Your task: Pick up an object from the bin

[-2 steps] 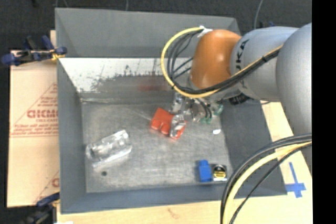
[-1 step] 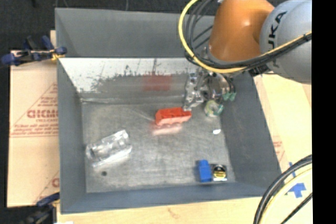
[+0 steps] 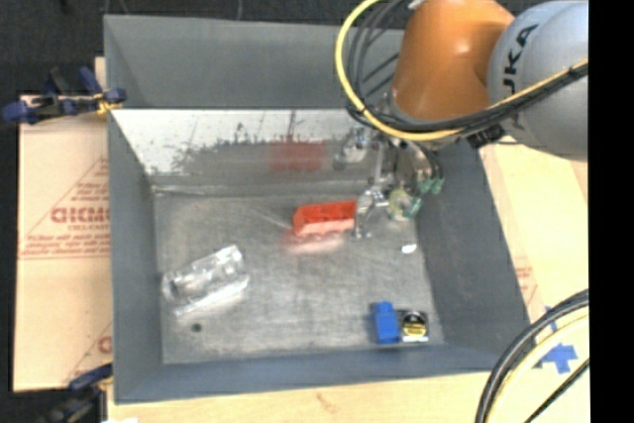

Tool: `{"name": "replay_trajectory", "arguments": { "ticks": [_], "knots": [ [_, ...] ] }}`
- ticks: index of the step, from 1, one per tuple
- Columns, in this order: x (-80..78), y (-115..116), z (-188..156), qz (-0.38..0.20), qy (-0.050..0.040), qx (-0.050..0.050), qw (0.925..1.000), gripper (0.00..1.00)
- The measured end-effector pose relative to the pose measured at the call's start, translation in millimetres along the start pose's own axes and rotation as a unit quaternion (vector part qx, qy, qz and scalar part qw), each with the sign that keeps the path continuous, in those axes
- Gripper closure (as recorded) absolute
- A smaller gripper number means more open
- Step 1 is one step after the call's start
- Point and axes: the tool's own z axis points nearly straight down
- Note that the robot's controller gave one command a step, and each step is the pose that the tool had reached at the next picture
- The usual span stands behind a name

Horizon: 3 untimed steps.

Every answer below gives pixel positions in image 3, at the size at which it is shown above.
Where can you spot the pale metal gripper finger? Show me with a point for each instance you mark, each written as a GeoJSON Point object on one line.
{"type": "Point", "coordinates": [359, 218]}
{"type": "Point", "coordinates": [369, 220]}

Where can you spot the red toy brick block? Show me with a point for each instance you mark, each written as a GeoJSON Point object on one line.
{"type": "Point", "coordinates": [324, 217]}

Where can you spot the small white scrap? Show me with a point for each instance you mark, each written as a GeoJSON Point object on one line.
{"type": "Point", "coordinates": [408, 248]}

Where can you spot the grey metal bin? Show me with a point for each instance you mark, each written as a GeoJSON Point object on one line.
{"type": "Point", "coordinates": [317, 302]}

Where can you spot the blue rectangular block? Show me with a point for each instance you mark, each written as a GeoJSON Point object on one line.
{"type": "Point", "coordinates": [385, 323]}

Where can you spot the black and yellow tape measure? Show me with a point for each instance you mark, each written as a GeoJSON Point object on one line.
{"type": "Point", "coordinates": [414, 326]}

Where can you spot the clear plastic bottle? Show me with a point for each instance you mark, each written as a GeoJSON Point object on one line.
{"type": "Point", "coordinates": [205, 281]}

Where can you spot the brown cardboard board red print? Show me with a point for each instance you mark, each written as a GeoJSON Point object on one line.
{"type": "Point", "coordinates": [59, 223]}

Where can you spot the black cylinder on white bracket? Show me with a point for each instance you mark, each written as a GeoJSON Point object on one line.
{"type": "Point", "coordinates": [486, 136]}

